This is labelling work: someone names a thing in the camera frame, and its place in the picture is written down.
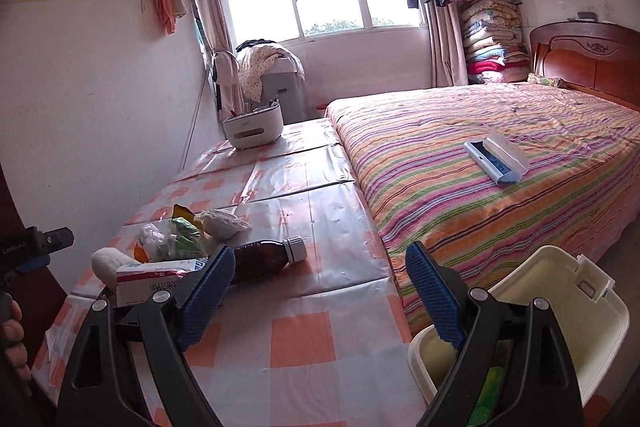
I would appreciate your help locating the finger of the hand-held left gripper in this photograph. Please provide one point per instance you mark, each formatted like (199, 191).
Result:
(52, 239)

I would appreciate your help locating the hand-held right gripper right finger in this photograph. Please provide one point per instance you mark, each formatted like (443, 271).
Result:
(430, 292)

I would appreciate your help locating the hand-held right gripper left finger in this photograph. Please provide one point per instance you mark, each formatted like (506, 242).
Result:
(210, 287)

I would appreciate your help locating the green snack wrapper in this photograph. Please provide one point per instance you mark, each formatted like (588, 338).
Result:
(187, 237)

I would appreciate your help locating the white red medicine box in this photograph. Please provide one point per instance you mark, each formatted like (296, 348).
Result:
(150, 282)

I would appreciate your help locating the brown plastic bottle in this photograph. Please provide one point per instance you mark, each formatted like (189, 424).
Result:
(265, 257)

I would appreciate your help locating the clear plastic wrap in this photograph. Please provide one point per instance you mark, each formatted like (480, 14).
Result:
(152, 239)

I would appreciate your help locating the yellow snack wrapper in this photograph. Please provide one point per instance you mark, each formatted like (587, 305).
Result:
(182, 212)

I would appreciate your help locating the white plastic bin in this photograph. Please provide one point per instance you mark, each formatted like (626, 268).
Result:
(540, 272)

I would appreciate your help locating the person's left hand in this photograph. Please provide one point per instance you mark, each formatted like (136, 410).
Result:
(11, 337)

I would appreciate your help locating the green plastic bag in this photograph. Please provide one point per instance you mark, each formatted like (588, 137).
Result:
(487, 394)

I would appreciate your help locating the blue white open case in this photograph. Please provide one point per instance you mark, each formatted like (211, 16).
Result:
(492, 159)

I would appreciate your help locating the white desktop organizer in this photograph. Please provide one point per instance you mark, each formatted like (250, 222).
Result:
(252, 132)

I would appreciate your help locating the striped bed sheet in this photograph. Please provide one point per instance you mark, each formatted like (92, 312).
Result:
(475, 122)

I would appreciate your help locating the grey cabinet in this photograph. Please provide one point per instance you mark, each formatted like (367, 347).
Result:
(285, 97)

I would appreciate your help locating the chair with white garment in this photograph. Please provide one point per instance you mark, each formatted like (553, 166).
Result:
(227, 77)

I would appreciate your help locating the dotted white cloth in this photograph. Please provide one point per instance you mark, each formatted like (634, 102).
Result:
(260, 64)

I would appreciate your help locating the green patterned pillow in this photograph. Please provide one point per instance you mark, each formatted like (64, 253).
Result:
(545, 80)

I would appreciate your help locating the stack of folded quilts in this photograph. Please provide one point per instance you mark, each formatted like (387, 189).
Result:
(492, 37)

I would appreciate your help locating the wooden headboard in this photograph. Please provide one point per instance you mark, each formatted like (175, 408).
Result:
(590, 57)

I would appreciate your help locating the small grey object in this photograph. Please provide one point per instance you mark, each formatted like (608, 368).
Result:
(586, 15)

